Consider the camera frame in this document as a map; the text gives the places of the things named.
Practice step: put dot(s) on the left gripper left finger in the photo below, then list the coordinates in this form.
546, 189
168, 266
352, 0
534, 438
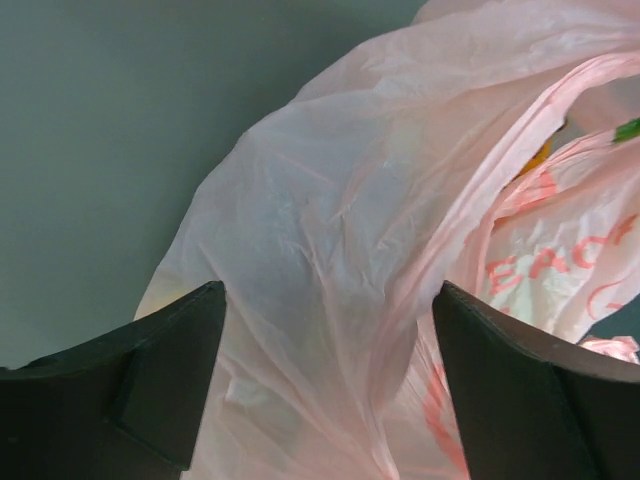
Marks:
125, 405

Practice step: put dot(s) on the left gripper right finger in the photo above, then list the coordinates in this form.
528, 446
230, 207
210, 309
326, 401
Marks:
530, 406

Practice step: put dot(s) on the pink plastic bag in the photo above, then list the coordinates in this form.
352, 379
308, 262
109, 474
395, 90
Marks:
478, 146

